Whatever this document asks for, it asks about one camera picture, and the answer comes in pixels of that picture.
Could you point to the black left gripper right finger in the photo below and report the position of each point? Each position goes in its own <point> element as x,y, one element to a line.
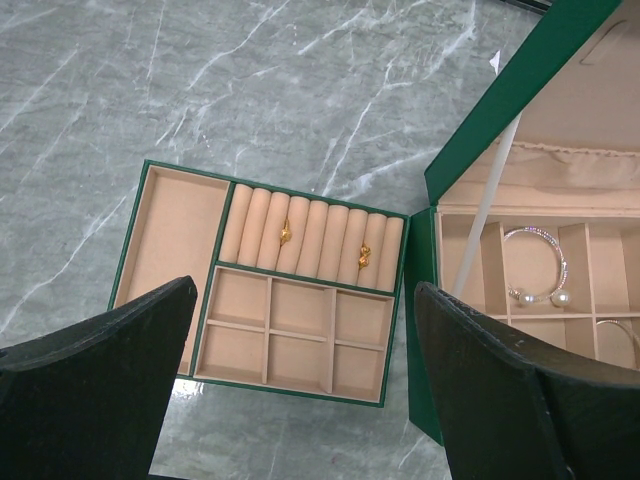
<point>511,406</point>

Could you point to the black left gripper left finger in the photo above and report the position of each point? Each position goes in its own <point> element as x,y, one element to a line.
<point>88,401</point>

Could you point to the green jewelry box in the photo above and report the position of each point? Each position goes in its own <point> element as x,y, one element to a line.
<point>560,243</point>

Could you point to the green jewelry tray insert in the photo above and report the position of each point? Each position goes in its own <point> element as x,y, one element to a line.
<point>297,293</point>

